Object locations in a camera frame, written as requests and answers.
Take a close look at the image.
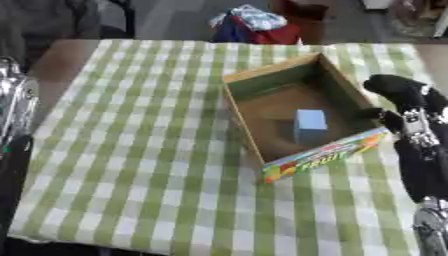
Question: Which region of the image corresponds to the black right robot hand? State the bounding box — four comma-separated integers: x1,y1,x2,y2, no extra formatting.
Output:
358,74,448,204

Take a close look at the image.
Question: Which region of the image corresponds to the tan cardboard box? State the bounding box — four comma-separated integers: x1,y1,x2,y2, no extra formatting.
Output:
220,52,392,185

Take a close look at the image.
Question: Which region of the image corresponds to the light blue block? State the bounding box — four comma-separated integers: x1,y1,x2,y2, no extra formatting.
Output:
292,109,331,146

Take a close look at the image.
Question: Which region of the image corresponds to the brown wooden stool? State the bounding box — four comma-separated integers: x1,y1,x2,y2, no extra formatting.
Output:
271,0,336,45

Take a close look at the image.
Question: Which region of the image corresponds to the pile of colourful cloth bags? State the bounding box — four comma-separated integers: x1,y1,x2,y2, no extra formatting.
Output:
208,4,305,46

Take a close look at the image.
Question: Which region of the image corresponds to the black chair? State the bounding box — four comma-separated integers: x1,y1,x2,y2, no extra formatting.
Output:
63,0,139,40

